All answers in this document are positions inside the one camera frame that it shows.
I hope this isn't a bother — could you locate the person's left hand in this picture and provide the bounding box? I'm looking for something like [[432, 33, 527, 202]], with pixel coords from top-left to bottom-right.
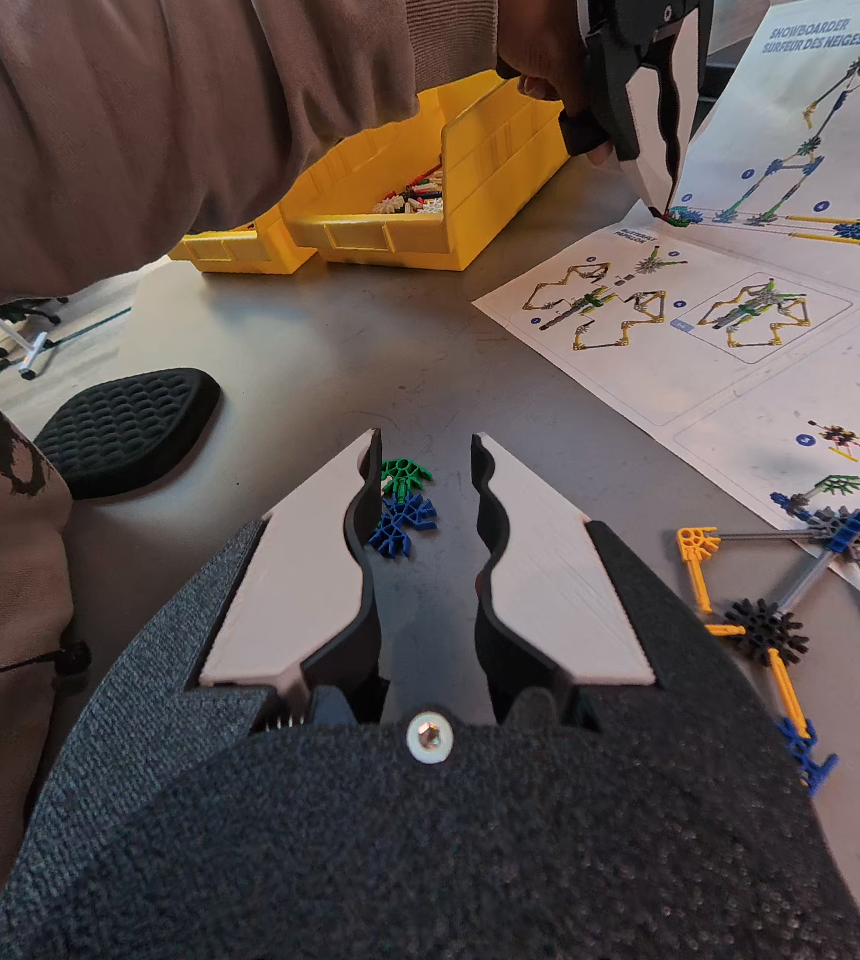
[[496, 0, 614, 168]]

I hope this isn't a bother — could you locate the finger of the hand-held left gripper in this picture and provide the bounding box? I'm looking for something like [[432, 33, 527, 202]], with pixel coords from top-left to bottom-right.
[[671, 6, 716, 192], [619, 63, 684, 220]]

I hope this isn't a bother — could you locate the pile of toy pieces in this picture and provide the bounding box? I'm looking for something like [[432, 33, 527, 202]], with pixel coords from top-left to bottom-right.
[[370, 168, 449, 215]]

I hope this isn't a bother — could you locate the yellow plastic bin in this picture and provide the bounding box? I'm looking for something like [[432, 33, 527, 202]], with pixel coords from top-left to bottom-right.
[[280, 71, 573, 273], [169, 202, 318, 275]]

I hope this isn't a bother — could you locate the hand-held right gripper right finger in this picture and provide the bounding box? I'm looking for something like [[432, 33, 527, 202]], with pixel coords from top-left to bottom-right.
[[471, 432, 657, 687]]

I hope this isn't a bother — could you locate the colourful toy rod figure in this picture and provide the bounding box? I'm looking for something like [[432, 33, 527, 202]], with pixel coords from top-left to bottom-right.
[[676, 461, 860, 800]]

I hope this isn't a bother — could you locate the black earphone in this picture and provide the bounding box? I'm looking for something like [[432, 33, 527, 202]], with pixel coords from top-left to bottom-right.
[[0, 637, 93, 684]]

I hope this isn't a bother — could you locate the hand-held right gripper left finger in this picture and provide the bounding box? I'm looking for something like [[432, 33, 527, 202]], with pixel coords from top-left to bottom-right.
[[198, 428, 384, 687]]

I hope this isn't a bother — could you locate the white instruction sheet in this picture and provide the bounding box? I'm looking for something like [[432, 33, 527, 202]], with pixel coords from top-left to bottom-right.
[[472, 0, 860, 627]]

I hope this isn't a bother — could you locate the office chair base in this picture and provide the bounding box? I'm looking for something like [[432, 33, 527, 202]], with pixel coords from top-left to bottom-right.
[[0, 296, 71, 384]]

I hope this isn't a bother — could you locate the blue snowflake toy connector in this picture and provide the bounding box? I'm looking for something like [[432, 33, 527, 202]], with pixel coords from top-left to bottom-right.
[[368, 491, 438, 560]]

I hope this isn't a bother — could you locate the grey desk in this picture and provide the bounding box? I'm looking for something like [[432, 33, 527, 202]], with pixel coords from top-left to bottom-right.
[[62, 150, 860, 960]]

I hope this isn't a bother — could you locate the green fan toy connector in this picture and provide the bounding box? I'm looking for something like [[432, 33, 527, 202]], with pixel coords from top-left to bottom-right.
[[381, 457, 434, 500]]

